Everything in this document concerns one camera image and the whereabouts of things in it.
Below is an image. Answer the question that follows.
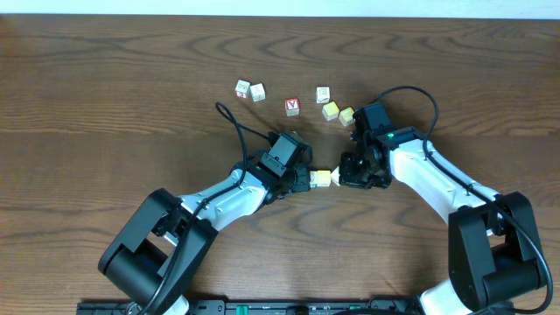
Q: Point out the white ladybug block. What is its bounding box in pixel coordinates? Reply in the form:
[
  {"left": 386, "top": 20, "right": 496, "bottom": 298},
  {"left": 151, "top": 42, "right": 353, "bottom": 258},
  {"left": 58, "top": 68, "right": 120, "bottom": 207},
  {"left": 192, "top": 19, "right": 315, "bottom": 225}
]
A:
[{"left": 331, "top": 166, "right": 340, "bottom": 186}]

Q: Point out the plain white block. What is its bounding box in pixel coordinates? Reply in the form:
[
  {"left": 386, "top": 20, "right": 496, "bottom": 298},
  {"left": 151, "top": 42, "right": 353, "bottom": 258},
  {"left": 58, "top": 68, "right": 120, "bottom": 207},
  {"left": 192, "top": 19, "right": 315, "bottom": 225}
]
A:
[{"left": 249, "top": 83, "right": 266, "bottom": 102}]

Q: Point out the yellow block letter B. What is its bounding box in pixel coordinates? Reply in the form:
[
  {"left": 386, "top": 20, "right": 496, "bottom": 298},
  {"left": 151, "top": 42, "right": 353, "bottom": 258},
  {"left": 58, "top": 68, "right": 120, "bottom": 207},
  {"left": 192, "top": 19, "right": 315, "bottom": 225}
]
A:
[{"left": 339, "top": 107, "right": 354, "bottom": 127}]

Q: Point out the white block red side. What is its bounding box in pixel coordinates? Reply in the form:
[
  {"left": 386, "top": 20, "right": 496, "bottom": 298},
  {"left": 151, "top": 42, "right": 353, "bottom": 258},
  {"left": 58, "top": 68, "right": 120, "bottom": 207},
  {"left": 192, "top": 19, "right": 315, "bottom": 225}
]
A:
[{"left": 234, "top": 80, "right": 251, "bottom": 99}]

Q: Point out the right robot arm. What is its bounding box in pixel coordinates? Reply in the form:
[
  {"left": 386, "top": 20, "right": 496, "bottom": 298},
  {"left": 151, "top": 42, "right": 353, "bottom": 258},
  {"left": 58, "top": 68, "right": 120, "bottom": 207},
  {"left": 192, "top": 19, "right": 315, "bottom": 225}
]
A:
[{"left": 339, "top": 102, "right": 553, "bottom": 314}]

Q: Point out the left black cable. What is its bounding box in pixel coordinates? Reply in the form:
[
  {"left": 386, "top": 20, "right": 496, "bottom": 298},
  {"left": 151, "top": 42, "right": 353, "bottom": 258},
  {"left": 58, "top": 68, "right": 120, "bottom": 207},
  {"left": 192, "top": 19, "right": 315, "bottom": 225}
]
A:
[{"left": 135, "top": 101, "right": 272, "bottom": 315}]

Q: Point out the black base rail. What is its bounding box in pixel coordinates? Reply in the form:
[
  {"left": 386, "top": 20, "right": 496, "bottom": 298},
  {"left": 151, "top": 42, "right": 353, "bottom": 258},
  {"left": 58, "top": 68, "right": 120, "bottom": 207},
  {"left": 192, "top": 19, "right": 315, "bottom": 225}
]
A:
[{"left": 76, "top": 297, "right": 425, "bottom": 315}]

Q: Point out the red letter A block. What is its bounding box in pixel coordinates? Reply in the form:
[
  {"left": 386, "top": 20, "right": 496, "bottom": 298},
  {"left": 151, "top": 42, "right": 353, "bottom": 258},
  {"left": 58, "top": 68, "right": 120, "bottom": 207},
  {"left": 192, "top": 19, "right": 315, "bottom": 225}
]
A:
[{"left": 284, "top": 98, "right": 300, "bottom": 116}]

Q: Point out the yellow block letter O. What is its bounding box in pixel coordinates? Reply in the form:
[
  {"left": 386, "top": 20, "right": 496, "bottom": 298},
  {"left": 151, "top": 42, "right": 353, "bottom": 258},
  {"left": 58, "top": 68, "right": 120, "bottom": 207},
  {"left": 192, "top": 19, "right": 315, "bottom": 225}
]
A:
[{"left": 316, "top": 170, "right": 332, "bottom": 187}]

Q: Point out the yellow block with plane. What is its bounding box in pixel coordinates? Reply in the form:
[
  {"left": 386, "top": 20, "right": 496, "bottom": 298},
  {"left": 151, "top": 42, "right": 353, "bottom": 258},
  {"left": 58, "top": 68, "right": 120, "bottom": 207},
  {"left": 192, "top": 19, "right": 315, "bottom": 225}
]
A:
[{"left": 322, "top": 101, "right": 340, "bottom": 121}]

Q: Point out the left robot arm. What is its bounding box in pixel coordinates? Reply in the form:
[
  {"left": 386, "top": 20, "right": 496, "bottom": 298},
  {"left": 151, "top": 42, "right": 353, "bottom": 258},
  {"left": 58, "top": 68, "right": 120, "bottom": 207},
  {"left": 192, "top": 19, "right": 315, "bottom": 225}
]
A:
[{"left": 98, "top": 131, "right": 312, "bottom": 314}]

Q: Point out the white block blue X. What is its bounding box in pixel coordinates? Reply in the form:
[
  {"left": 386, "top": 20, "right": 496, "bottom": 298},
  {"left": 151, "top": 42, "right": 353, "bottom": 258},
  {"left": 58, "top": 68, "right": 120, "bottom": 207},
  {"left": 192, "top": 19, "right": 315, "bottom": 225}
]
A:
[{"left": 316, "top": 87, "right": 331, "bottom": 104}]

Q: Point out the white block green side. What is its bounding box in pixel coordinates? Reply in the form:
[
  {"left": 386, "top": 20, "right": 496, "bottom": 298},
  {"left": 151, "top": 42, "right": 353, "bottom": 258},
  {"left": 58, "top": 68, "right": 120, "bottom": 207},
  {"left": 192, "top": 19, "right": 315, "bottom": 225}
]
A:
[{"left": 310, "top": 171, "right": 318, "bottom": 188}]

